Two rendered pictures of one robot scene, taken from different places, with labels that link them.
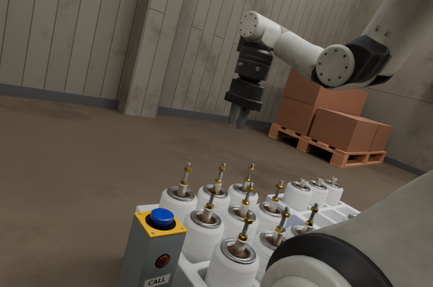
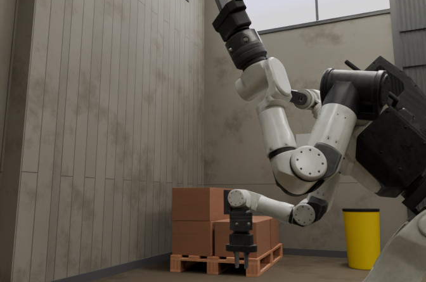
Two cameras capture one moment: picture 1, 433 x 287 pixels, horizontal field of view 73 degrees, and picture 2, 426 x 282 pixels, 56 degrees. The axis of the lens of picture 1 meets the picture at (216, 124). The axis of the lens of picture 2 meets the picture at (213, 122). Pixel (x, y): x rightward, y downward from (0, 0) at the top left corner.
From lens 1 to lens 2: 0.94 m
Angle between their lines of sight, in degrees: 32
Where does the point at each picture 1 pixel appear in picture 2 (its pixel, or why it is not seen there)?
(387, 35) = (324, 195)
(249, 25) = (237, 198)
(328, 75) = (303, 220)
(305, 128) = (208, 247)
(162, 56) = (41, 221)
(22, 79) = not seen: outside the picture
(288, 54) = (269, 211)
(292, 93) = (182, 214)
